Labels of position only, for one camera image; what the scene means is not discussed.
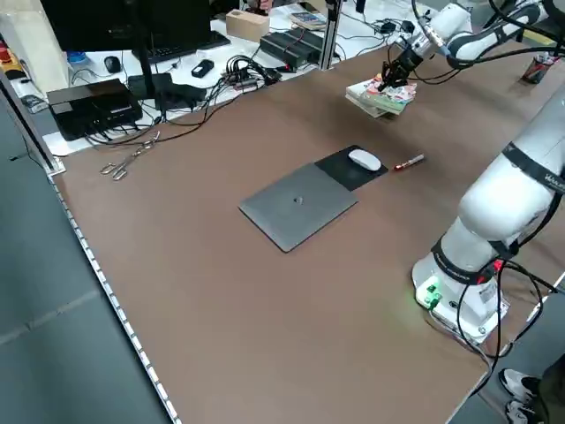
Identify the black computer monitor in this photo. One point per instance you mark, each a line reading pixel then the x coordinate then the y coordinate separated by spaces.
pixel 123 22

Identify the red marker pen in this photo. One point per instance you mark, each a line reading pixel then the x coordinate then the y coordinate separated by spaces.
pixel 408 162

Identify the black flat box device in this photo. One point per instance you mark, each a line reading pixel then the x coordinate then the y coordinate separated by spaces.
pixel 88 106

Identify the white side desk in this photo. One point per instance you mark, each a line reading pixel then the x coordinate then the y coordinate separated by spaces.
pixel 362 40

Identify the silver closed laptop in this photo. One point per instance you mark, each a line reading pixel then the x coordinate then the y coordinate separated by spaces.
pixel 291 212

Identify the white computer mouse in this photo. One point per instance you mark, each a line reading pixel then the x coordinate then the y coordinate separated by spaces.
pixel 364 159

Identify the colourful juice recipe book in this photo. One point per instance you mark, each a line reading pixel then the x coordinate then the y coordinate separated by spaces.
pixel 401 95

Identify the black power brick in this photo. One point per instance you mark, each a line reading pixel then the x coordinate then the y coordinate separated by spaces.
pixel 181 95

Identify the metal tongs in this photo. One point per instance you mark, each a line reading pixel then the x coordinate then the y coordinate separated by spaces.
pixel 132 156

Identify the person's white shoe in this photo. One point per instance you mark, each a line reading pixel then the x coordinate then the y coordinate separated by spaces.
pixel 518 411
pixel 518 382

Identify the white paperback book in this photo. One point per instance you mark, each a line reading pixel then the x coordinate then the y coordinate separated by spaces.
pixel 362 101

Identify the aluminium frame post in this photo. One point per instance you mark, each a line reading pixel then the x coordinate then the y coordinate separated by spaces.
pixel 330 35

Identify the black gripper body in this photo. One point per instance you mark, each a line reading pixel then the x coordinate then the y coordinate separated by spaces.
pixel 409 56

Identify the black mouse pad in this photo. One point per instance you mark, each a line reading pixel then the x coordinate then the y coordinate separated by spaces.
pixel 357 176

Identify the small black adapter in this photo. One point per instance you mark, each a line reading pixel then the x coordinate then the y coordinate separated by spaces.
pixel 202 68

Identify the black finned power supply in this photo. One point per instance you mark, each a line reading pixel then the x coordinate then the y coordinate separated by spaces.
pixel 291 46

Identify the cardboard box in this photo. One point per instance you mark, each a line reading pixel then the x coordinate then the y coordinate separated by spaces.
pixel 247 24

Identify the black keyboard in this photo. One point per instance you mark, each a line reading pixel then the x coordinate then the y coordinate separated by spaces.
pixel 185 46

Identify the blue round cap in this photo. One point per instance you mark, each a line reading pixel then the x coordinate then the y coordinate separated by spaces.
pixel 75 57

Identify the aluminium frame rail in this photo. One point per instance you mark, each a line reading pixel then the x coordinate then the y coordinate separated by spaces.
pixel 31 128

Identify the black pen cup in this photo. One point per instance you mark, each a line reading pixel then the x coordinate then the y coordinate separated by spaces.
pixel 537 70

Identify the book on side desk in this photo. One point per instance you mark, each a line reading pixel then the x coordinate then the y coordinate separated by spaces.
pixel 309 20

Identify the person's leg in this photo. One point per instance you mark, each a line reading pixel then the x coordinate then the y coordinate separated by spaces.
pixel 554 388

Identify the black computer mouse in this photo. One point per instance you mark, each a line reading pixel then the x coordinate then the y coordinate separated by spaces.
pixel 112 64

